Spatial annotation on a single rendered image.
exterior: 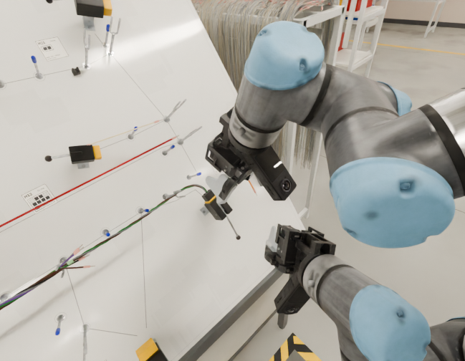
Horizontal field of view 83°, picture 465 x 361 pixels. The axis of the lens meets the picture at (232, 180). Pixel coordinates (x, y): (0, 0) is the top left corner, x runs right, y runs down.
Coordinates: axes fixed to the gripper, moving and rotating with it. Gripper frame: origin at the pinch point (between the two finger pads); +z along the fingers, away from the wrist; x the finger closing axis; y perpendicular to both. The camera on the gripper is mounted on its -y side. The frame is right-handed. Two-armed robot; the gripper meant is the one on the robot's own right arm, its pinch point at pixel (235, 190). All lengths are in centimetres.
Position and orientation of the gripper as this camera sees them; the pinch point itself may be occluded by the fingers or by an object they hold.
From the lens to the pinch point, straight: 57.5
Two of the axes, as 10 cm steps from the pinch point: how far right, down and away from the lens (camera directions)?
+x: -6.6, 6.1, -4.4
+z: -2.0, 4.3, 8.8
